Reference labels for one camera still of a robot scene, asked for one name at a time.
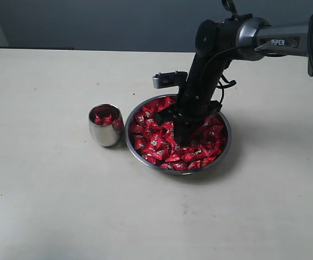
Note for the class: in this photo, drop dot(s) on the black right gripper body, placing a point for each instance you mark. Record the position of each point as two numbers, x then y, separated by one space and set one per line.
193 101

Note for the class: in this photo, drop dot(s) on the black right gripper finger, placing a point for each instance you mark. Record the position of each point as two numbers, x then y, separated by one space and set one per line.
183 131

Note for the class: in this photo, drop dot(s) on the red candy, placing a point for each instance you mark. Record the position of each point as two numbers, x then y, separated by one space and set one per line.
198 154
214 133
99 113
157 150
109 119

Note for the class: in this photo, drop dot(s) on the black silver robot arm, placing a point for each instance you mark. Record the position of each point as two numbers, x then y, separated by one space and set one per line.
240 37

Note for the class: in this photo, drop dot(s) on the stainless steel round plate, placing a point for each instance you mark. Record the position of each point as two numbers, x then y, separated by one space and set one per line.
141 125

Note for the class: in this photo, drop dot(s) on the stainless steel cup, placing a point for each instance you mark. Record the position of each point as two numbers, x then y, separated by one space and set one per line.
107 136

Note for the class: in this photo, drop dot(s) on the red wrapped candy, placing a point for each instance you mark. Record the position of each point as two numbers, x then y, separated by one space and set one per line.
198 154
157 150
214 133

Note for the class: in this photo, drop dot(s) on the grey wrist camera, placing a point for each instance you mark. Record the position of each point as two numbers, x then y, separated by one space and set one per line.
171 79

